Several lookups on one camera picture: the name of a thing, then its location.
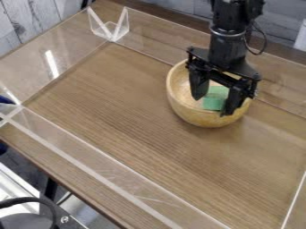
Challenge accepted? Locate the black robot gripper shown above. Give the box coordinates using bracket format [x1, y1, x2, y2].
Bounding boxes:
[186, 29, 261, 116]

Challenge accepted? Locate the green rectangular block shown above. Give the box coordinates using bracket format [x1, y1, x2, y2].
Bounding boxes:
[203, 86, 229, 111]

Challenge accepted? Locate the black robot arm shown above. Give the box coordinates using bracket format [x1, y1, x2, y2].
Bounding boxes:
[186, 0, 266, 116]

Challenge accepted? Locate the light wooden bowl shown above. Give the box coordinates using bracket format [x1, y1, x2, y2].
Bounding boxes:
[166, 61, 253, 128]

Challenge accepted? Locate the white object at right edge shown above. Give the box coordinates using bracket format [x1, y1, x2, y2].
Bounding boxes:
[294, 19, 306, 52]

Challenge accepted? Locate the blue object at left edge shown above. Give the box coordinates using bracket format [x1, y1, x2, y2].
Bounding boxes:
[0, 95, 15, 105]

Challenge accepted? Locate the black metal table leg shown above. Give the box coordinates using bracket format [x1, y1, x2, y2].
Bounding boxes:
[44, 178, 59, 201]

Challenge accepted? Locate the clear acrylic tray wall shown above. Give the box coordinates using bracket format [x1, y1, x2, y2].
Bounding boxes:
[0, 1, 306, 229]

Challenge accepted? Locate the black cable loop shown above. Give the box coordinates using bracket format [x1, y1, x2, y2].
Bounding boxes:
[0, 196, 62, 229]

